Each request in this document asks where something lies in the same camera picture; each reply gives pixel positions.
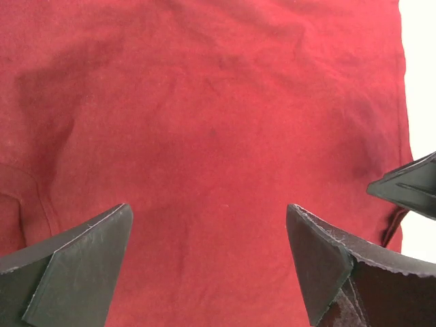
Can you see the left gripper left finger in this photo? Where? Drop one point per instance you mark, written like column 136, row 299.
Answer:
column 67, row 280

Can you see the dark red t-shirt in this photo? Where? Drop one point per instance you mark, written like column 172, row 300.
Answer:
column 208, row 118

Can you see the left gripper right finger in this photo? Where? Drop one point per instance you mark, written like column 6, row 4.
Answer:
column 348, row 281

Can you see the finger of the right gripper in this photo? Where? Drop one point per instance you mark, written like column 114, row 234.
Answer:
column 411, row 186

